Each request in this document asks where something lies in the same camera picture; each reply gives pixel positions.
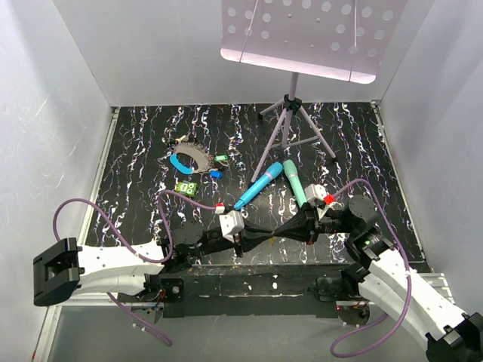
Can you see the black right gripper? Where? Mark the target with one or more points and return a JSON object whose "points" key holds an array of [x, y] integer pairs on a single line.
{"points": [[303, 226]]}

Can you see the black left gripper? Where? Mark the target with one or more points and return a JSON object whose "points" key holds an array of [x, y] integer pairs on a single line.
{"points": [[252, 237]]}

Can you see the blue capped key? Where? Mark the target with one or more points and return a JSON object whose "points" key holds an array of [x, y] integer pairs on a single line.
{"points": [[216, 174]]}

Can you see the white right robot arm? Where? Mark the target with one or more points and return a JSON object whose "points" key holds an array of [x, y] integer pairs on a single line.
{"points": [[380, 275]]}

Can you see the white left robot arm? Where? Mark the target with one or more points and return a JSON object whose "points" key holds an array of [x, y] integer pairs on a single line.
{"points": [[67, 269]]}

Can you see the green toy microphone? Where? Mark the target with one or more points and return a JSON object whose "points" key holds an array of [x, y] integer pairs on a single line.
{"points": [[291, 173]]}

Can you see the green monster key tag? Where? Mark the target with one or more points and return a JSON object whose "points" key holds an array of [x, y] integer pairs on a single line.
{"points": [[189, 189]]}

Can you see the pink perforated music stand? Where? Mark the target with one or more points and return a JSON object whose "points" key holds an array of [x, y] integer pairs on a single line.
{"points": [[347, 41]]}

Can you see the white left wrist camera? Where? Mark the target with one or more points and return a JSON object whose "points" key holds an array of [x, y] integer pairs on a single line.
{"points": [[231, 224]]}

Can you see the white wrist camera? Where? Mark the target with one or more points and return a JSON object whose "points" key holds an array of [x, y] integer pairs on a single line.
{"points": [[231, 224], [317, 196]]}

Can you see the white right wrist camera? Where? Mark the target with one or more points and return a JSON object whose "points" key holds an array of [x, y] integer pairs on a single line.
{"points": [[317, 196]]}

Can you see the black table front rail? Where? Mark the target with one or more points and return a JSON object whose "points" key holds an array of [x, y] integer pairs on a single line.
{"points": [[245, 290]]}

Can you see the aluminium frame right rail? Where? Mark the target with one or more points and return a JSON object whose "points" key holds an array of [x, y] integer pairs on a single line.
{"points": [[439, 282]]}

